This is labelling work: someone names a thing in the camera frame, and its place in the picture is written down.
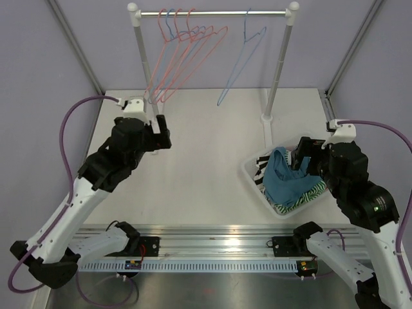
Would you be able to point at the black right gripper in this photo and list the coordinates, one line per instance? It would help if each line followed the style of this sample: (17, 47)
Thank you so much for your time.
(309, 147)

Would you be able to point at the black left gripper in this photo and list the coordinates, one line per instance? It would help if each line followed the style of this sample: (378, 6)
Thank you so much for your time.
(159, 141)

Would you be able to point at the green white striped tank top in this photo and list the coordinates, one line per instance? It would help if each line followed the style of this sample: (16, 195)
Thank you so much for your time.
(284, 188)

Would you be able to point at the blue tank top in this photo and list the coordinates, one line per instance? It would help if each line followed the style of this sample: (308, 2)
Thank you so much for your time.
(283, 185)

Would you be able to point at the black white striped tank top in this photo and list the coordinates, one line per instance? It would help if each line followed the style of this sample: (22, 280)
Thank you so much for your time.
(261, 163)

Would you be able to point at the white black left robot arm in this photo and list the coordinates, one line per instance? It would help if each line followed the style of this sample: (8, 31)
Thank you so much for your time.
(51, 256)

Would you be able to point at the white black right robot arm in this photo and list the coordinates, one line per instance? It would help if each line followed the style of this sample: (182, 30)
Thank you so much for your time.
(371, 209)

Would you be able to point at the white plastic basket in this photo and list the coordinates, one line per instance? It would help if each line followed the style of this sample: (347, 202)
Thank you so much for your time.
(317, 199)

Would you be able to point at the white silver clothes rack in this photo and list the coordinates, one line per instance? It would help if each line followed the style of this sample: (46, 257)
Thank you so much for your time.
(289, 14)

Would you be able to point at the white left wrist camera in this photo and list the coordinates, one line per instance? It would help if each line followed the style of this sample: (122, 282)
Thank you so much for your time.
(133, 107)

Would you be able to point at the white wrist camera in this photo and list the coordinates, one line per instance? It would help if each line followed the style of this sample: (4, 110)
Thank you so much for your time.
(341, 132)
(133, 107)

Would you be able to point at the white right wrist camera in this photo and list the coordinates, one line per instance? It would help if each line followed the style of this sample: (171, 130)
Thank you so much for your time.
(341, 132)

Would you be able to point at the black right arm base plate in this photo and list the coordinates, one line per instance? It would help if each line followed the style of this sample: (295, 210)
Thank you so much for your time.
(288, 247)

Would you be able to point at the aluminium mounting rail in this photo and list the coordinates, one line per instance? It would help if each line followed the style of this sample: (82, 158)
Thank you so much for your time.
(224, 241)

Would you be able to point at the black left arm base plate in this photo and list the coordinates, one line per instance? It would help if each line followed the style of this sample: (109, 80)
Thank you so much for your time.
(148, 246)

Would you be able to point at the white slotted cable duct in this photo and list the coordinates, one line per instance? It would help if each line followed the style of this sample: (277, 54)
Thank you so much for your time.
(191, 266)

